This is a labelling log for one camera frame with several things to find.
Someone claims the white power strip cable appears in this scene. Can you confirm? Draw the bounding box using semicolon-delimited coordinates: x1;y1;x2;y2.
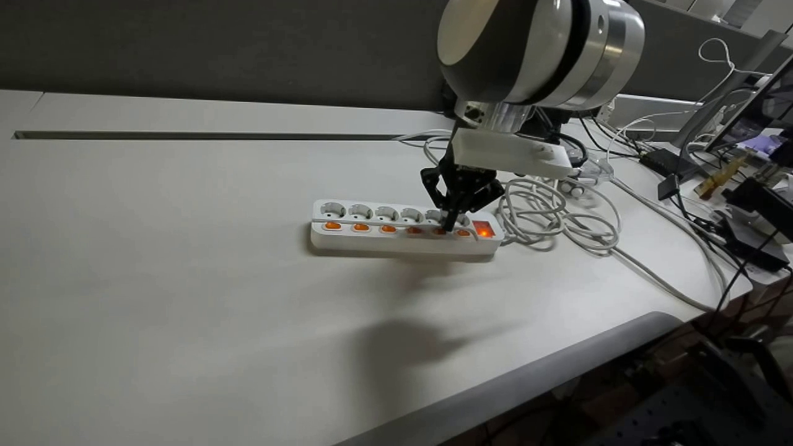
399;128;746;317

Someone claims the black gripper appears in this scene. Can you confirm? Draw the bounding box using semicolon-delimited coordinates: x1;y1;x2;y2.
420;151;508;236

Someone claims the yellow tool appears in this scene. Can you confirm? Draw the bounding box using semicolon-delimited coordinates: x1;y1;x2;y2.
695;154;752;201

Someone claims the grey tray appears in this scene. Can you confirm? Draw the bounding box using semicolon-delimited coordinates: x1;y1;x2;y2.
604;92;707;137

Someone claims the black floor cable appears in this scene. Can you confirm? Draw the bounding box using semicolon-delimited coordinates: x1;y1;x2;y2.
659;173;793;279

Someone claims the black device box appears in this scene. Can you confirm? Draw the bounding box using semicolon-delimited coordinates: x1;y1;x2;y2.
726;177;793;243

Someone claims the grey divider panel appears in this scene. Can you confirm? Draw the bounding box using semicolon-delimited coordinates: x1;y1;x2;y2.
0;0;793;111

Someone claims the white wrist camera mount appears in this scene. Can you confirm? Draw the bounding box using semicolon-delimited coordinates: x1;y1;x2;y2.
452;124;577;180

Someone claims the white six-socket power strip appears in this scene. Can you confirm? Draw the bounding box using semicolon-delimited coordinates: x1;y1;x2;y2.
308;196;506;262

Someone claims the black adapter box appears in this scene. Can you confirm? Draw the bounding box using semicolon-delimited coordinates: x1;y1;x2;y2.
639;143;689;179

